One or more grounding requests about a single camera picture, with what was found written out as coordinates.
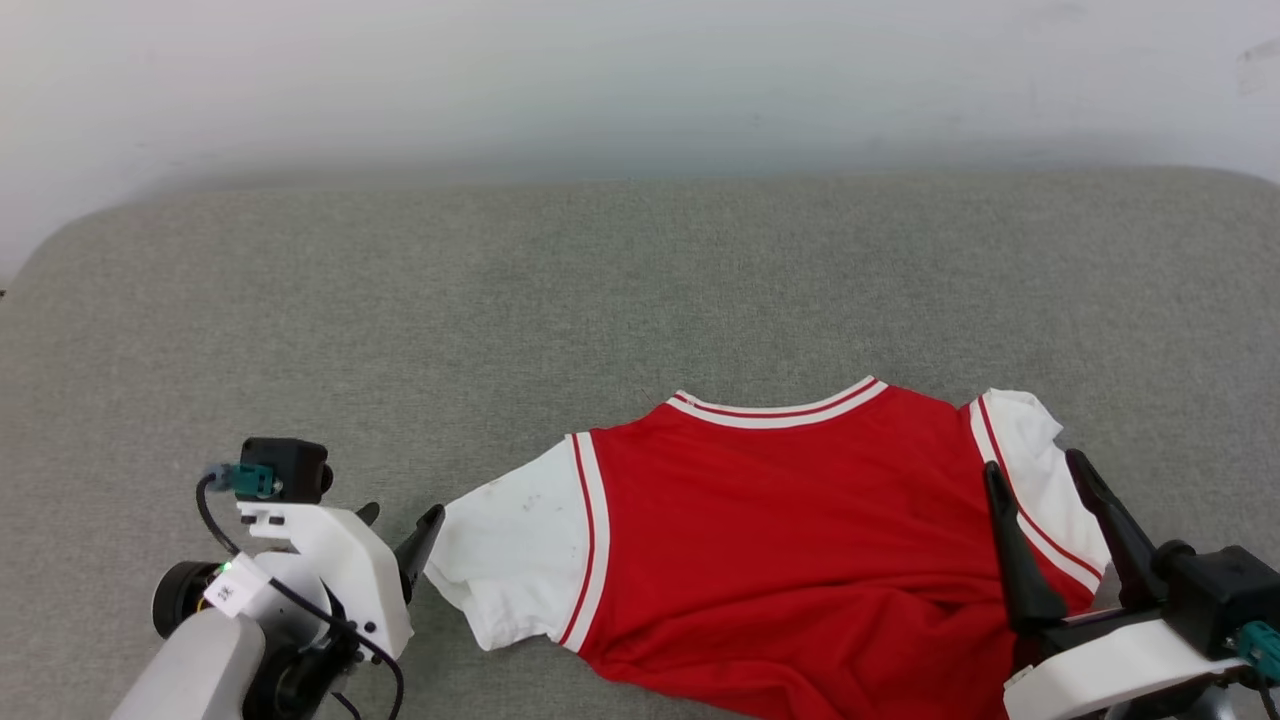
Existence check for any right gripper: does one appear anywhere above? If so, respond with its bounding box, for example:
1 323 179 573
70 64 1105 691
983 448 1166 643

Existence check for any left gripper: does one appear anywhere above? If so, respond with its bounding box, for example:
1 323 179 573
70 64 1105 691
243 502 446 720

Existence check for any red white basketball jersey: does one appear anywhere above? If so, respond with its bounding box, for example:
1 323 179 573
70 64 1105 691
425 375 1113 720

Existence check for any white left camera bracket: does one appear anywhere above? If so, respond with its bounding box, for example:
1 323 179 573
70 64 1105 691
238 500 414 661

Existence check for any white camera bracket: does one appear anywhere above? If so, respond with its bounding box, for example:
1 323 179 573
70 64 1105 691
1003 618 1251 720
238 500 414 661

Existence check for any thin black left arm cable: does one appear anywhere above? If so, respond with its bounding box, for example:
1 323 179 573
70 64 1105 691
195 472 406 720

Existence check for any white right camera bracket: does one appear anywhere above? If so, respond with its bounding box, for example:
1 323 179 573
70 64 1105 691
1003 618 1251 720

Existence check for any teal left camera connector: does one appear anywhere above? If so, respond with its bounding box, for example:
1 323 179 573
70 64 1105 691
208 463 277 500

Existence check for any teal camera connector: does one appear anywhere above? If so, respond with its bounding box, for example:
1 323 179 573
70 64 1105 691
1238 620 1280 683
208 463 277 500

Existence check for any teal right camera connector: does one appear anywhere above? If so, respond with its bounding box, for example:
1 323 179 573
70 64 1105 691
1238 620 1280 683

